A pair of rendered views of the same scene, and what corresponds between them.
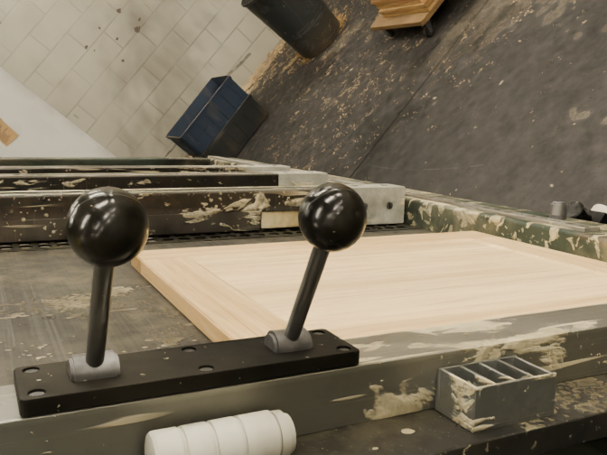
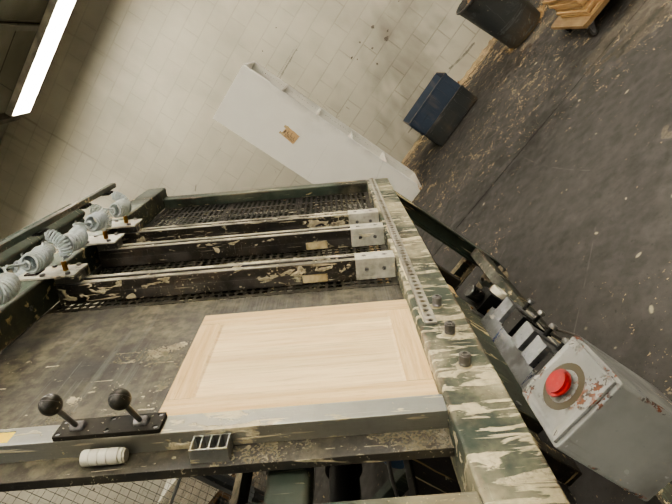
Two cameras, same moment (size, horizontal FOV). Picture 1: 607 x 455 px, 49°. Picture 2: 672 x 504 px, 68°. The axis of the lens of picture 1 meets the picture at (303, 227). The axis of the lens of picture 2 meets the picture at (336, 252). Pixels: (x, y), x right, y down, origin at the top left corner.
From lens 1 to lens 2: 83 cm
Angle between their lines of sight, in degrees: 29
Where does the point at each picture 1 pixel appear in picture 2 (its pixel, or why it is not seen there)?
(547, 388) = (223, 452)
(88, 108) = (355, 101)
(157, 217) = (245, 280)
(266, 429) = (112, 455)
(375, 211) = (374, 271)
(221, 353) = (119, 422)
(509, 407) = (205, 457)
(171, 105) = (412, 92)
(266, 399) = (126, 441)
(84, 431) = (70, 446)
